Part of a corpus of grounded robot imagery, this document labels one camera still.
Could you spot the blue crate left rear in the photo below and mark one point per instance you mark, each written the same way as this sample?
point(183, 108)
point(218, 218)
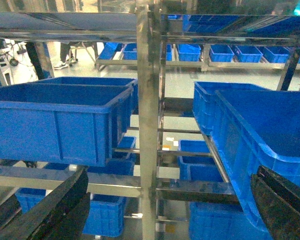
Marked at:
point(98, 81)

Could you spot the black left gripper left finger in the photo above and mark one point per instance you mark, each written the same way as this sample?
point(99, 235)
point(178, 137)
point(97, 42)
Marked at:
point(61, 215)

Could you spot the person legs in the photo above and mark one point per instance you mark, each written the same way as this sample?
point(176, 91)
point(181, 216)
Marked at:
point(66, 56)

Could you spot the blue crate behind target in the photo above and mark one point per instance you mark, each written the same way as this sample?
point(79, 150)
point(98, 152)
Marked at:
point(204, 101)

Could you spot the blue crate left shelf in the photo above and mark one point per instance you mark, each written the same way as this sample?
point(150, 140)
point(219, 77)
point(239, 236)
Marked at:
point(63, 123)

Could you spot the blue crate lower left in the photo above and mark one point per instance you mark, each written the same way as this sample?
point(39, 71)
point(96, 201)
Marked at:
point(106, 215)

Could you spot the large blue crate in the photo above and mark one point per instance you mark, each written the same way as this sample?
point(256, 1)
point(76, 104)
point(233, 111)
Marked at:
point(254, 128)

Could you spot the steel shelf rack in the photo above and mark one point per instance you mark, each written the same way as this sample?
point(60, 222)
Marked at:
point(146, 23)

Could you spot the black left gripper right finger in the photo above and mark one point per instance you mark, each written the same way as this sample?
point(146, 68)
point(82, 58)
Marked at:
point(278, 202)

